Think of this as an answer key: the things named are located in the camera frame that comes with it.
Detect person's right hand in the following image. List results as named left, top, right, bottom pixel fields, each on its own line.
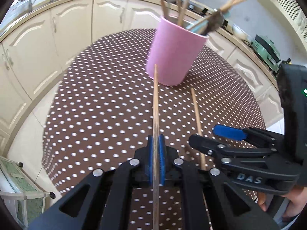
left=257, top=185, right=307, bottom=222

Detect upper cream cabinets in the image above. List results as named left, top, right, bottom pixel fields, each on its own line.
left=257, top=0, right=306, bottom=48

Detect chrome sink faucet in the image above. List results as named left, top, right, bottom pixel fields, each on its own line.
left=19, top=0, right=33, bottom=13

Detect wooden chopstick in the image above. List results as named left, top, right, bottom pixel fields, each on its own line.
left=220, top=0, right=238, bottom=12
left=191, top=87, right=206, bottom=170
left=153, top=64, right=159, bottom=230
left=177, top=0, right=189, bottom=26
left=186, top=0, right=246, bottom=31
left=160, top=0, right=169, bottom=20

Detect cream cabinets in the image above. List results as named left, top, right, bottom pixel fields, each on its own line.
left=257, top=0, right=306, bottom=48
left=1, top=0, right=284, bottom=155

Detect black plastic spork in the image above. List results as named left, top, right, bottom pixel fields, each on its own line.
left=201, top=9, right=224, bottom=36

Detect black gas stove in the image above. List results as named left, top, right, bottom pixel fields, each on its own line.
left=187, top=0, right=232, bottom=32

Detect white ceramic bowl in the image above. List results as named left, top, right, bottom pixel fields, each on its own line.
left=232, top=24, right=248, bottom=40

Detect lower cream cabinets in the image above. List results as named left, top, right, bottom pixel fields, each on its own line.
left=1, top=0, right=284, bottom=155

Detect light blue sheathed knife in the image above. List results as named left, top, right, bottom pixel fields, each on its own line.
left=186, top=9, right=229, bottom=36

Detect pink cylindrical utensil holder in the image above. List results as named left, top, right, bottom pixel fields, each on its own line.
left=146, top=17, right=208, bottom=86

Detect brown polka dot tablecloth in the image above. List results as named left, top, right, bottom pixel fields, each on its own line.
left=42, top=29, right=265, bottom=196

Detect green electric cooker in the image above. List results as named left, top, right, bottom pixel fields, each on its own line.
left=251, top=35, right=281, bottom=74

